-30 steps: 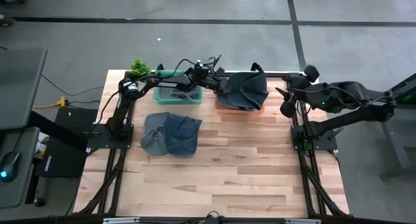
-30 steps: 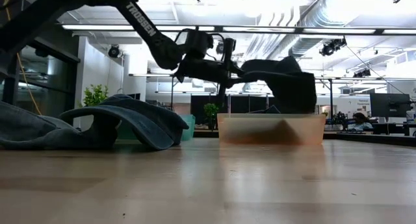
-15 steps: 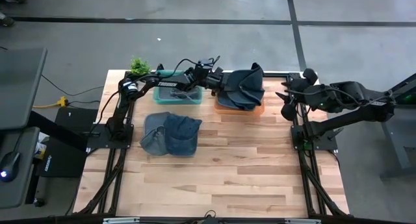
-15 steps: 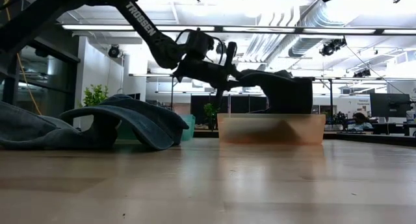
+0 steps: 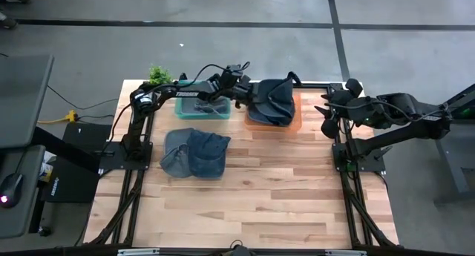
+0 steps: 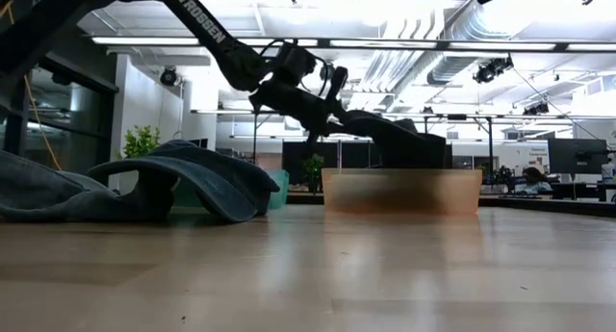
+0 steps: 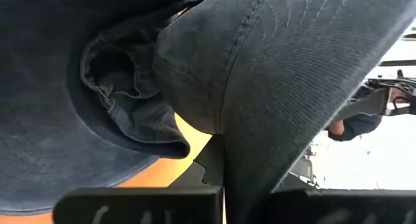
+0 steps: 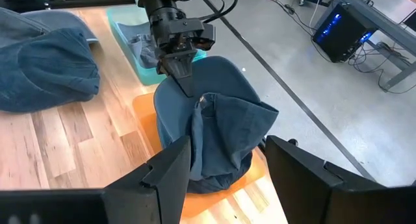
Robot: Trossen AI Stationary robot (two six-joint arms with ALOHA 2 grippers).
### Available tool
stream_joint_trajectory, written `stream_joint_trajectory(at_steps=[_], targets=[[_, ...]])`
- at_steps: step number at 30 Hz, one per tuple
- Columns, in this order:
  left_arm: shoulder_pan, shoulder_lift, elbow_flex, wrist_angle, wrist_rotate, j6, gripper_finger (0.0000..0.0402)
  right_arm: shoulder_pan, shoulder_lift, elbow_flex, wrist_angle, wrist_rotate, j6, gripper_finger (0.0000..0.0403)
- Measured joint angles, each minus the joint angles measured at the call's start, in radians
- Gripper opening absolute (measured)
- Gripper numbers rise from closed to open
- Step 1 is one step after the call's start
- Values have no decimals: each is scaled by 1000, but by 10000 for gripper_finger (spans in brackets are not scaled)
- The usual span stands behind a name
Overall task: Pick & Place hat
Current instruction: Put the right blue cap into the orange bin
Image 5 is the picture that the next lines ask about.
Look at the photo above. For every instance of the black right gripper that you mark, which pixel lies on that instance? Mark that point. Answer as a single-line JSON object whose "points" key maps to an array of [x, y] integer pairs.
{"points": [[343, 104]]}

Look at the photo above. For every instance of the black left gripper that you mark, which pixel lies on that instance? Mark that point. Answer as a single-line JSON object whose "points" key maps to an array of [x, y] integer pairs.
{"points": [[243, 92]]}

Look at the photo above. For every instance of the dark blue denim cap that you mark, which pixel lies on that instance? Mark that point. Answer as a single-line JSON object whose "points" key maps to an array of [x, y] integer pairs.
{"points": [[208, 154], [274, 96]]}

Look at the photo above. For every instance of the blue denim baseball cap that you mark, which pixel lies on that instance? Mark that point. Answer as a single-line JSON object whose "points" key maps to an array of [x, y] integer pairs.
{"points": [[267, 120]]}

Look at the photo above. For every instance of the light grey baseball cap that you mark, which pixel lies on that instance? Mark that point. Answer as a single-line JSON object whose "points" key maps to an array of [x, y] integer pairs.
{"points": [[208, 107]]}

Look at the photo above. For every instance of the grey-blue baseball cap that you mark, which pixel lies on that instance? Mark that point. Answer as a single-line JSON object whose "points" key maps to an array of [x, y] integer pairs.
{"points": [[174, 156]]}

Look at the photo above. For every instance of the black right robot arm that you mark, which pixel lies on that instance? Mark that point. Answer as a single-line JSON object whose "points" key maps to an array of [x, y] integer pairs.
{"points": [[404, 104]]}

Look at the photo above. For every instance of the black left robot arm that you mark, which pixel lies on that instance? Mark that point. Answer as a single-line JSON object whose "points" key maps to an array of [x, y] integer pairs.
{"points": [[193, 94]]}

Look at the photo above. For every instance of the orange plastic bin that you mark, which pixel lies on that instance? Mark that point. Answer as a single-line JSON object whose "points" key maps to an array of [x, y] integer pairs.
{"points": [[298, 117]]}

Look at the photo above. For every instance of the teal plastic bin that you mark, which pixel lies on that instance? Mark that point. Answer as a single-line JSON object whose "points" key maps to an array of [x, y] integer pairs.
{"points": [[202, 116]]}

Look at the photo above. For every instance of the green plant in white pot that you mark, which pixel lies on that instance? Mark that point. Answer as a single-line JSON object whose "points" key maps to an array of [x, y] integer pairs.
{"points": [[160, 75]]}

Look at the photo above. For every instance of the black box with white logo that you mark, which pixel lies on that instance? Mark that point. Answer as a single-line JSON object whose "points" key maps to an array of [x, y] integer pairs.
{"points": [[70, 189]]}

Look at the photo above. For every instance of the white crumpled bag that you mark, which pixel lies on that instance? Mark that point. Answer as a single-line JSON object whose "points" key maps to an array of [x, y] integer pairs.
{"points": [[46, 167]]}

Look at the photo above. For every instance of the black computer mouse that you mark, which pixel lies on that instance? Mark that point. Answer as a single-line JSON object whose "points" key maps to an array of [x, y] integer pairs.
{"points": [[10, 189]]}

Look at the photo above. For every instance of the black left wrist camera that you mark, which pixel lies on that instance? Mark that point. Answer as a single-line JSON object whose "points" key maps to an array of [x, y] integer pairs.
{"points": [[232, 76]]}

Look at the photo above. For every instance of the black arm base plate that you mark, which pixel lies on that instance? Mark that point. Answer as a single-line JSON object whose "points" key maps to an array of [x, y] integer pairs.
{"points": [[375, 165], [111, 161]]}

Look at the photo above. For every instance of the silver frame bracket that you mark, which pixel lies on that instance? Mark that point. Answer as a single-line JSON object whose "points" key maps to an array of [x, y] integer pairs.
{"points": [[345, 253], [139, 252]]}

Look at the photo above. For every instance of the small black camera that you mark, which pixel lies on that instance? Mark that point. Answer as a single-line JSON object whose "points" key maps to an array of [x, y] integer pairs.
{"points": [[237, 251]]}

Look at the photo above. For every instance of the black aluminium table frame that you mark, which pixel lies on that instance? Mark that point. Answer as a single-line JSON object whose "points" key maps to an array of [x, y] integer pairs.
{"points": [[128, 207]]}

